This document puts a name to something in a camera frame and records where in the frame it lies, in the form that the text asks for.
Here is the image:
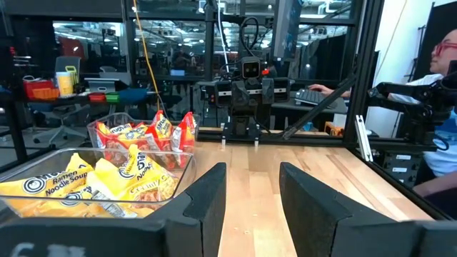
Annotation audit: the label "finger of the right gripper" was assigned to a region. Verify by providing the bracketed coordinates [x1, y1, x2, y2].
[261, 78, 276, 106]
[231, 81, 251, 109]

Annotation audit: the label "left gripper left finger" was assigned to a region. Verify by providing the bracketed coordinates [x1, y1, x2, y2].
[153, 162, 228, 257]

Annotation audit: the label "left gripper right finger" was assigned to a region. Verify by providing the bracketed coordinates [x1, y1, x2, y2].
[279, 162, 418, 257]

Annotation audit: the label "red Maruchan ramen pack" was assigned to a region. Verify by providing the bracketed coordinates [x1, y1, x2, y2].
[171, 111, 199, 168]
[95, 121, 151, 151]
[146, 109, 175, 151]

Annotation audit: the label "yellow Maruchan ramen pack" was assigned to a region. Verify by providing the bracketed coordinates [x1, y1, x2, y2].
[93, 143, 179, 203]
[0, 152, 94, 198]
[0, 192, 158, 219]

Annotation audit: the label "black keyboard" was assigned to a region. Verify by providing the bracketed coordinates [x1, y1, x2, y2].
[294, 88, 338, 110]

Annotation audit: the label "person's hand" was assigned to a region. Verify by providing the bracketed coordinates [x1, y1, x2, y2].
[308, 83, 331, 94]

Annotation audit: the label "yellow ramen packet right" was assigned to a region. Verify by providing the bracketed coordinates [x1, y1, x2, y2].
[238, 16, 261, 60]

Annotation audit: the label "grey hanging monitor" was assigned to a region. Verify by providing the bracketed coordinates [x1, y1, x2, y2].
[273, 0, 305, 62]

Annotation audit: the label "blue container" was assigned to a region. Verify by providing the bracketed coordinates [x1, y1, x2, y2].
[119, 88, 149, 106]

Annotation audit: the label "black control box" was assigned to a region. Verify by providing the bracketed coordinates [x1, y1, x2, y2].
[380, 149, 418, 188]

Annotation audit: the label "clear plastic bin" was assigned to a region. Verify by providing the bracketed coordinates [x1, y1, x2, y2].
[86, 111, 201, 172]
[0, 147, 198, 219]

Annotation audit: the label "grey metal stand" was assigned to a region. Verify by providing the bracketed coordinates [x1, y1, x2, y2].
[84, 77, 121, 94]

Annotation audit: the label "person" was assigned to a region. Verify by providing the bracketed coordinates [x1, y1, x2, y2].
[307, 28, 457, 215]

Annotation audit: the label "green plastic holder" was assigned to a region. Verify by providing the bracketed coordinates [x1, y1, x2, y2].
[65, 66, 79, 86]

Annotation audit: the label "yellow cup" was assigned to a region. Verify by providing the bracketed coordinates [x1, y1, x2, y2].
[56, 71, 74, 96]

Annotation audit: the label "grey office chair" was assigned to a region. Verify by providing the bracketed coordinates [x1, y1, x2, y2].
[31, 55, 92, 146]

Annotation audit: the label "orange plastic bin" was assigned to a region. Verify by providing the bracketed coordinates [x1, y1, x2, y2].
[31, 87, 61, 101]

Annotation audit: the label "red plastic crate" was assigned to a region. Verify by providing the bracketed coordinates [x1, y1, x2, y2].
[23, 79, 54, 101]

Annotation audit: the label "red eyeglasses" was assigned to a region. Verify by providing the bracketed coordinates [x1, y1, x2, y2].
[433, 41, 457, 57]

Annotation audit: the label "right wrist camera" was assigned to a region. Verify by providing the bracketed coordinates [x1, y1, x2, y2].
[241, 56, 262, 80]

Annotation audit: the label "white hanging cable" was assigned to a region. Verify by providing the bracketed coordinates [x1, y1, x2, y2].
[216, 0, 230, 67]

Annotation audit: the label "yellow cable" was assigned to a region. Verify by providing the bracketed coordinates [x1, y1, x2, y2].
[131, 0, 162, 112]

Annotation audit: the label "silver metal bracket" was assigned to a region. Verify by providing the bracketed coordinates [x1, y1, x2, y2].
[354, 114, 375, 163]

